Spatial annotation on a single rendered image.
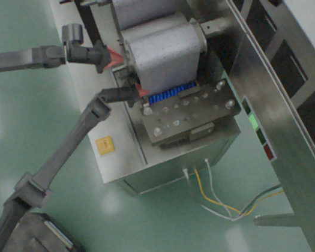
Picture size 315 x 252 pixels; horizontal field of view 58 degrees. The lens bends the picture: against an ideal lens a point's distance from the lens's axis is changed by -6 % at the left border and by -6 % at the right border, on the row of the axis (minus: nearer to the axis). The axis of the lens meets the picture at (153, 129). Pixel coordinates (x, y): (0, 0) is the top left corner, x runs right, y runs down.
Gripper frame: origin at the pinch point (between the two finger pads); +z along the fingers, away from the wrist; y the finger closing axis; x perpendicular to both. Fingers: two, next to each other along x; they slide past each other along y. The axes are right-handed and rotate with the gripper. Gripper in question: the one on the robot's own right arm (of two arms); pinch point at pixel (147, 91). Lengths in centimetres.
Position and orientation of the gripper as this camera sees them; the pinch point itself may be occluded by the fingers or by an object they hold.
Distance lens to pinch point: 122.4
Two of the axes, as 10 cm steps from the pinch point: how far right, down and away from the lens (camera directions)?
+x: 4.1, -4.4, -8.0
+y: 3.5, 8.9, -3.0
